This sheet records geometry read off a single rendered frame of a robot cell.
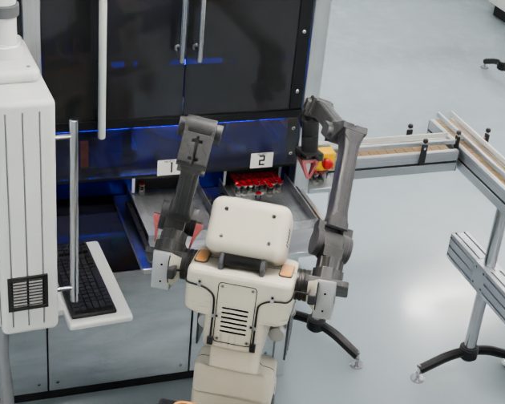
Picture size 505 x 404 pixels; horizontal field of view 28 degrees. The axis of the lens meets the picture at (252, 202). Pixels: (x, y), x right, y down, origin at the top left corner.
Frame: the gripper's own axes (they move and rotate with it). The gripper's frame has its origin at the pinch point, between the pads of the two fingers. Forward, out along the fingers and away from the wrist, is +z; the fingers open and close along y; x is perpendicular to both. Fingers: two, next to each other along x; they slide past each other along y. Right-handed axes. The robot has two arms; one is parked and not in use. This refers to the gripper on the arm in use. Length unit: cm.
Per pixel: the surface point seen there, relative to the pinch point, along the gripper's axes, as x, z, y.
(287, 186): -5.2, 15.0, 31.6
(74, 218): 83, -4, -29
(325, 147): -18.8, 0.4, 29.1
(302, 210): -4.4, 18.1, 14.3
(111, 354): 61, 80, 40
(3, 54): 99, -50, -18
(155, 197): 45, 15, 32
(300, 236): 2.3, 21.0, -1.3
